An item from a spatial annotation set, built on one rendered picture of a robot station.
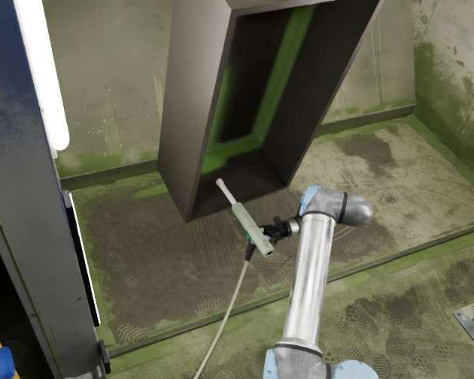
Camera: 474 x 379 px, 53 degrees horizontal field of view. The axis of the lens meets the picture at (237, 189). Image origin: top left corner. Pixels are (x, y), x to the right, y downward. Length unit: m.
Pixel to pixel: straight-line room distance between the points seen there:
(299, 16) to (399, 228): 1.56
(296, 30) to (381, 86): 1.72
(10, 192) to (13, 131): 0.18
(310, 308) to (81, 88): 1.95
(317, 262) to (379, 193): 1.76
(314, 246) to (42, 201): 0.85
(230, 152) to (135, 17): 1.01
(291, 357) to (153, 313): 1.16
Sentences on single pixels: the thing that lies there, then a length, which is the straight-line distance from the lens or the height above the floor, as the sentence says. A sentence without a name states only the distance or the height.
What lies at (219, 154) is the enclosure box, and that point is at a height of 0.53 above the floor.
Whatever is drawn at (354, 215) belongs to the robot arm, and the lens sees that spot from 1.70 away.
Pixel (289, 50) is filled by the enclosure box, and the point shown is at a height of 1.15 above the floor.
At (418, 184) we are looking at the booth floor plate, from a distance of 3.48.
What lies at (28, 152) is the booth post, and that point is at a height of 1.49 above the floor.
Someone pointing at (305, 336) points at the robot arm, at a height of 0.91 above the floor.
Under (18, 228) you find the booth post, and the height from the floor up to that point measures 1.25.
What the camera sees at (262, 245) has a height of 0.57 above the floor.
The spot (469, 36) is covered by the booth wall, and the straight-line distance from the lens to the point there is 3.63.
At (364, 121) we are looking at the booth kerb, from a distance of 3.75.
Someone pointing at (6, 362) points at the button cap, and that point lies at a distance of 0.83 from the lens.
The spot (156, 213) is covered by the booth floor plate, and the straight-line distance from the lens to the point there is 2.88.
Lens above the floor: 2.22
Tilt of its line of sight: 46 degrees down
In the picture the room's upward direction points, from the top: 8 degrees clockwise
